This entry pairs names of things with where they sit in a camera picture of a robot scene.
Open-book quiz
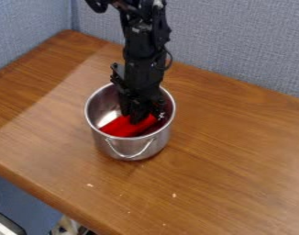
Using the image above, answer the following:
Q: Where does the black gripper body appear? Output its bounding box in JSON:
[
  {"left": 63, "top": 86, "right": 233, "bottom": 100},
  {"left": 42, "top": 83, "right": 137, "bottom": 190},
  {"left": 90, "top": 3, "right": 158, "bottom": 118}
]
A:
[{"left": 110, "top": 54, "right": 169, "bottom": 106}]

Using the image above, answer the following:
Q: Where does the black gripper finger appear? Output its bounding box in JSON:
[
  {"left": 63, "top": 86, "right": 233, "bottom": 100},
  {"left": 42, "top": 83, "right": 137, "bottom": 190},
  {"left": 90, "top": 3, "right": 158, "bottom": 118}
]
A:
[
  {"left": 118, "top": 90, "right": 133, "bottom": 116},
  {"left": 130, "top": 98, "right": 166, "bottom": 125}
]

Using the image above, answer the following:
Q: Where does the red rectangular block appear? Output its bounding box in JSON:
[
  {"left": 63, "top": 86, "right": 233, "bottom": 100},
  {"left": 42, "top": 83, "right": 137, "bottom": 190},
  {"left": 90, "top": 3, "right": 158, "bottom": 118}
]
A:
[{"left": 99, "top": 115, "right": 158, "bottom": 138}]

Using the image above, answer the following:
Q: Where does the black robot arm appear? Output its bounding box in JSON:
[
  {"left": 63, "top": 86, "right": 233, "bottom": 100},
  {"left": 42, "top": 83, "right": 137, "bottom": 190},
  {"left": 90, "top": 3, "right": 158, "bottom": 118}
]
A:
[{"left": 85, "top": 0, "right": 173, "bottom": 124}]

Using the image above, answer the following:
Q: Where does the stainless steel pot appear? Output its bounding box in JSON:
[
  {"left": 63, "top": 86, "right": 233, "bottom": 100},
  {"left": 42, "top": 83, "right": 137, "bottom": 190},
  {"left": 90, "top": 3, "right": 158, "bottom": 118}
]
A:
[{"left": 85, "top": 84, "right": 177, "bottom": 161}]

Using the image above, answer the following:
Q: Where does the white object under table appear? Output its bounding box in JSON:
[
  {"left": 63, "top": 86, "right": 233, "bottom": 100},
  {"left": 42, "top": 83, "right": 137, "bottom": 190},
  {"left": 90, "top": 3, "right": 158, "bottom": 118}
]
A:
[{"left": 48, "top": 216, "right": 89, "bottom": 235}]

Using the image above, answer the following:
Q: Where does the grey device under table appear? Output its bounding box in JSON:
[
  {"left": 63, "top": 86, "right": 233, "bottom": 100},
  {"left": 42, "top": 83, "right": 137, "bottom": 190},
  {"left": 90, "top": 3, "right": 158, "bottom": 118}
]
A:
[{"left": 0, "top": 213, "right": 27, "bottom": 235}]

